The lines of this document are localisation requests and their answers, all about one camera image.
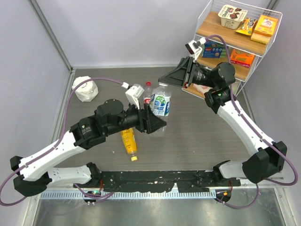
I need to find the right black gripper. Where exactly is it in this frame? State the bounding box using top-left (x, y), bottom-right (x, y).
top-left (158, 57), bottom-right (217, 89)

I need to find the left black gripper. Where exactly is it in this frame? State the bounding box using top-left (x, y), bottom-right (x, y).
top-left (106, 98), bottom-right (166, 135)

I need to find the clear bottle blue green label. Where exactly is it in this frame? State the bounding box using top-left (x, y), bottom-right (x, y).
top-left (149, 82), bottom-right (172, 122)

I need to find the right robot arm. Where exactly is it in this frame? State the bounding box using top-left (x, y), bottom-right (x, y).
top-left (158, 56), bottom-right (287, 186)

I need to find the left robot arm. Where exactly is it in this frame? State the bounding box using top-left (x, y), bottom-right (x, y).
top-left (10, 99), bottom-right (166, 197)

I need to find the red cap clear bottle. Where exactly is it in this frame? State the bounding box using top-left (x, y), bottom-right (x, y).
top-left (143, 81), bottom-right (153, 104)

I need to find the yellow label bottle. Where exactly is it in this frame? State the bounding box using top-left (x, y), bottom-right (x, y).
top-left (121, 128), bottom-right (138, 161)

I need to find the white pink small box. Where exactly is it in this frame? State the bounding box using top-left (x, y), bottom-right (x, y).
top-left (193, 84), bottom-right (211, 94)

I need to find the blue green box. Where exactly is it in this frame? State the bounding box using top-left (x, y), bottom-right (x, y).
top-left (201, 41), bottom-right (227, 58)

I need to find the orange snack box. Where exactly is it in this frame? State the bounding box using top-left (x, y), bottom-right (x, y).
top-left (230, 48), bottom-right (255, 68)

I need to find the crumpled white paper towel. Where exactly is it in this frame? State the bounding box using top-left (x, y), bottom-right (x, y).
top-left (71, 76), bottom-right (98, 102)

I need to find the white yogurt cup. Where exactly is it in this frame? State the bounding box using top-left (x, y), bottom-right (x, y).
top-left (218, 5), bottom-right (248, 30)

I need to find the yellow candy bag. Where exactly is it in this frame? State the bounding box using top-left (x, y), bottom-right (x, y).
top-left (236, 17), bottom-right (257, 36)

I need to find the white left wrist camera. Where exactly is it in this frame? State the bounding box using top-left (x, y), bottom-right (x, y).
top-left (121, 82), bottom-right (144, 110)

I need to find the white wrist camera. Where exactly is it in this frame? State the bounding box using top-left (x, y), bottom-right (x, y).
top-left (185, 37), bottom-right (206, 60)
top-left (121, 82), bottom-right (144, 110)

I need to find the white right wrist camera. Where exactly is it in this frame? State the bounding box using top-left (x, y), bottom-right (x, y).
top-left (185, 37), bottom-right (206, 60)

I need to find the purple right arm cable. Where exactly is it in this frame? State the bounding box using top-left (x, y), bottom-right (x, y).
top-left (204, 34), bottom-right (297, 209)

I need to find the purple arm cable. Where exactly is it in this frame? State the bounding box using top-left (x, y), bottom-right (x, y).
top-left (0, 77), bottom-right (125, 205)
top-left (204, 34), bottom-right (297, 209)

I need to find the white wire shelf rack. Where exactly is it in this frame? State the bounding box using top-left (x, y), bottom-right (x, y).
top-left (193, 0), bottom-right (283, 95)

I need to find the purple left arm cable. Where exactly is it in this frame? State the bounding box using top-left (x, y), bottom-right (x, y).
top-left (0, 77), bottom-right (125, 205)

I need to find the white slotted cable duct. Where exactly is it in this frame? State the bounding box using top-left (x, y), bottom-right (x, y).
top-left (40, 189), bottom-right (216, 200)

